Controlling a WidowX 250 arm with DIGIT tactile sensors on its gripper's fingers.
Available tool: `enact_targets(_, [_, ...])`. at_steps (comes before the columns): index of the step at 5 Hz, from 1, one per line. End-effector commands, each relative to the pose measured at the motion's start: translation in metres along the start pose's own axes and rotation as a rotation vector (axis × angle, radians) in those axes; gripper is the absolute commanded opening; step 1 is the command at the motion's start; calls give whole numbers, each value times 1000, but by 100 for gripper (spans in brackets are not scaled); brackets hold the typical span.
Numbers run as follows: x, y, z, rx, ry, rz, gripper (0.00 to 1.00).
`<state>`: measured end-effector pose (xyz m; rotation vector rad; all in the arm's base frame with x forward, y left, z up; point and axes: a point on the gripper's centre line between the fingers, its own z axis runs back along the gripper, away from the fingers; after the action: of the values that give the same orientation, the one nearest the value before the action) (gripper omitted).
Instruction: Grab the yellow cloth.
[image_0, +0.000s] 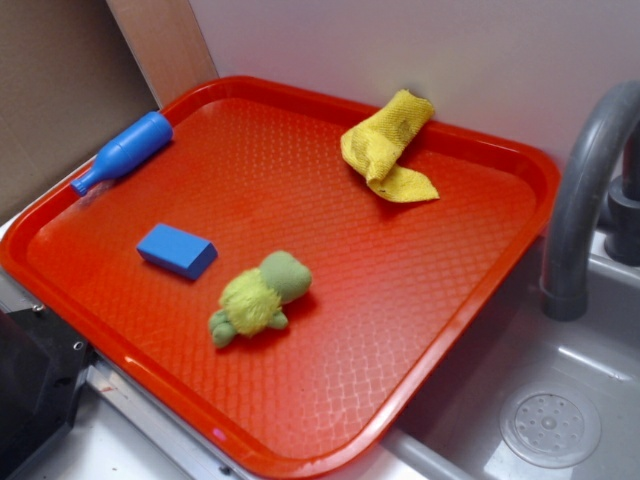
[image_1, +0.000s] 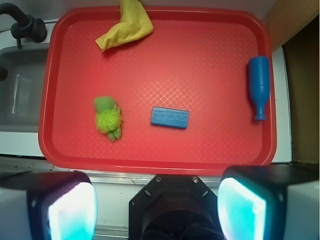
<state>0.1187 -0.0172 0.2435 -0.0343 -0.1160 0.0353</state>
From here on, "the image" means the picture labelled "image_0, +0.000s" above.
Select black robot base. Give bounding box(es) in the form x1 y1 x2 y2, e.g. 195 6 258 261
1 307 91 479

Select yellow cloth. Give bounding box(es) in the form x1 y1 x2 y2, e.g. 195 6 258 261
340 89 440 204

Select red plastic tray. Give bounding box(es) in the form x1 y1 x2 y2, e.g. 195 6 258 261
1 77 559 479

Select green plush turtle toy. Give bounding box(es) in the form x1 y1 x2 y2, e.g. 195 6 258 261
208 251 312 349

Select blue rectangular block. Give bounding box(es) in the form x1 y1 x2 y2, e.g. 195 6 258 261
136 224 218 280

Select blue toy bottle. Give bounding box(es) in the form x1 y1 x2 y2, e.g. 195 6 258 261
70 112 173 196

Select grey curved faucet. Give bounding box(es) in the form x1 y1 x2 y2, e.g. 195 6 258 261
540 80 639 321

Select grey toy sink basin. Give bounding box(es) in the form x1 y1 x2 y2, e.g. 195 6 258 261
384 227 640 480

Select round sink drain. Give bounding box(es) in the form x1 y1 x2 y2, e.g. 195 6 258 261
499 382 602 469

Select brown cardboard panel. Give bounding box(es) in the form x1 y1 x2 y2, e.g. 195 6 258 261
1 1 217 221

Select dark faucet handle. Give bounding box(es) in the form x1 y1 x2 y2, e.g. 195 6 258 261
604 111 639 266

